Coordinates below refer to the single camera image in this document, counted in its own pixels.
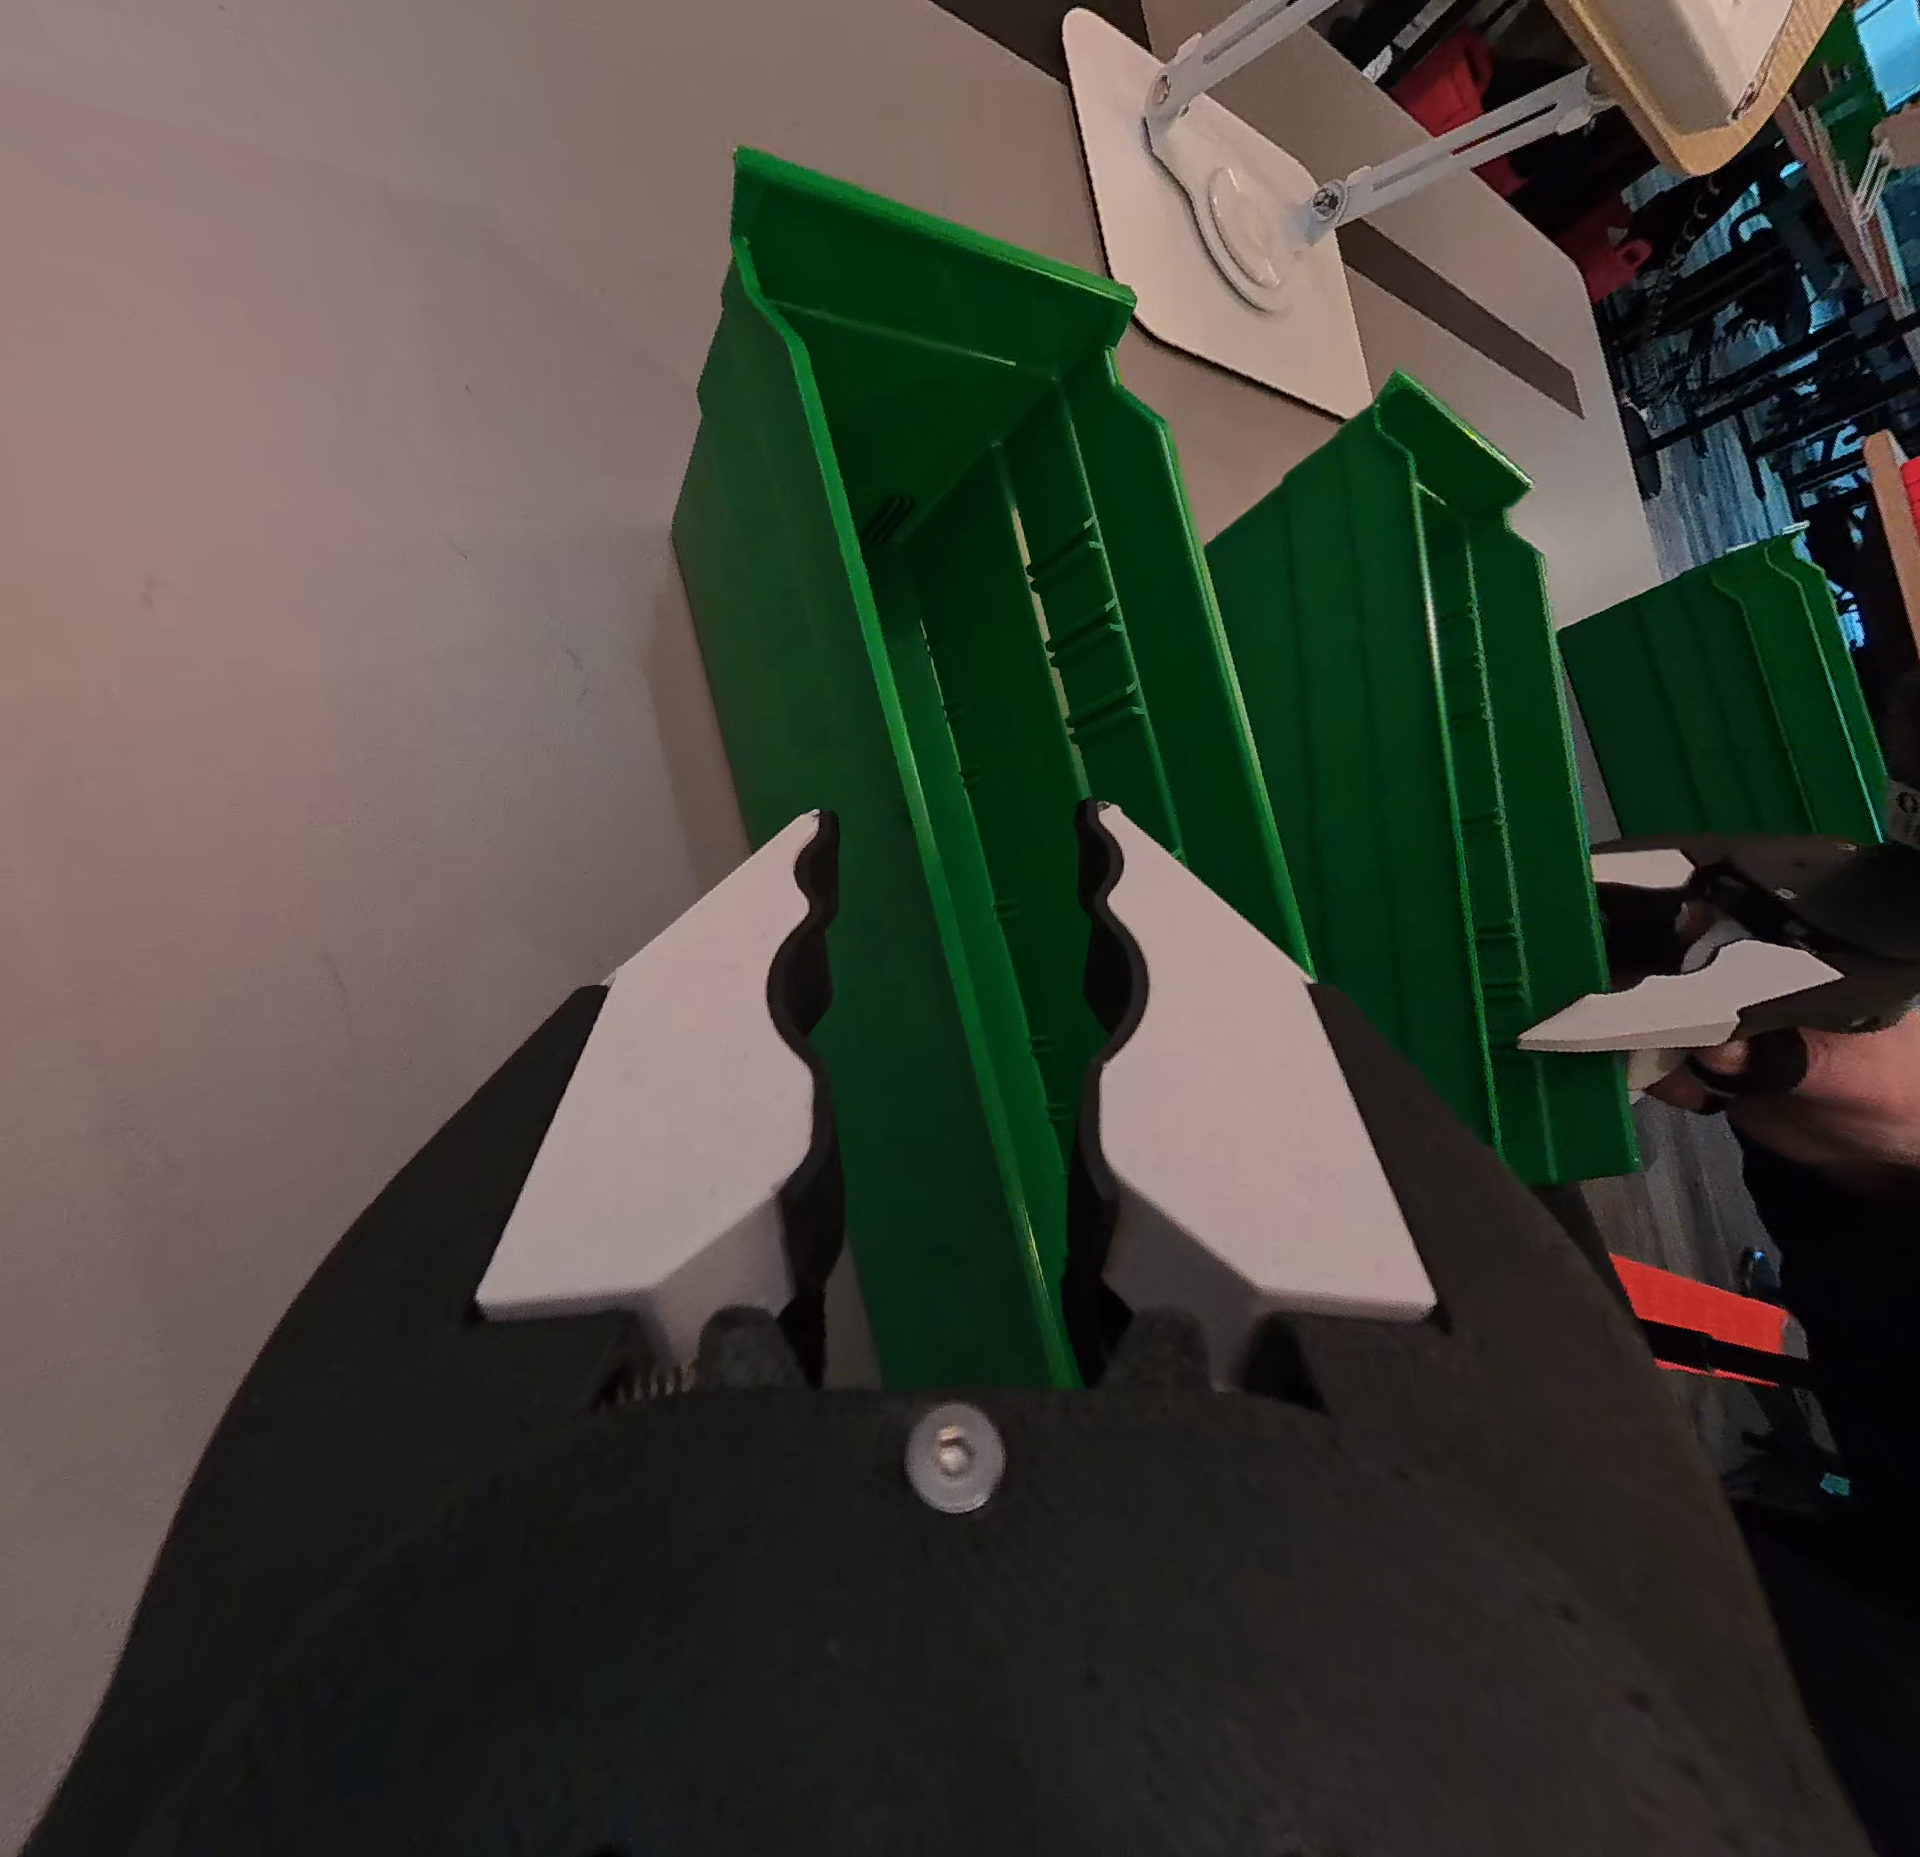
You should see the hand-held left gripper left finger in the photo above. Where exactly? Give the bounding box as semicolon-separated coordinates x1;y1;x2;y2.
475;809;842;1389

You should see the person's right forearm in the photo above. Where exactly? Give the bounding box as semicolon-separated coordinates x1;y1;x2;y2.
1739;1152;1920;1498

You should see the person's right hand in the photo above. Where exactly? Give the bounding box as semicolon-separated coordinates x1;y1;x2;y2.
1644;1005;1920;1203

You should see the orange traffic cone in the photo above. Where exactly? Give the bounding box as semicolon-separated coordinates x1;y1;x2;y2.
1608;1253;1794;1383

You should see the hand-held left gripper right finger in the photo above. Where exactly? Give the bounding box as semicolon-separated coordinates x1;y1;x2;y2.
1060;800;1442;1389

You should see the red bag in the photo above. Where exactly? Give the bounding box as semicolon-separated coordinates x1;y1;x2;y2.
1567;197;1651;299
1387;34;1517;186

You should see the row of green bins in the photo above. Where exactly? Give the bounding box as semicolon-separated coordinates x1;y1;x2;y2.
1791;4;1894;164

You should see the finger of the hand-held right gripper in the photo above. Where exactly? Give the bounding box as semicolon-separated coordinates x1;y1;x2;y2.
1588;843;1761;990
1517;938;1846;1093

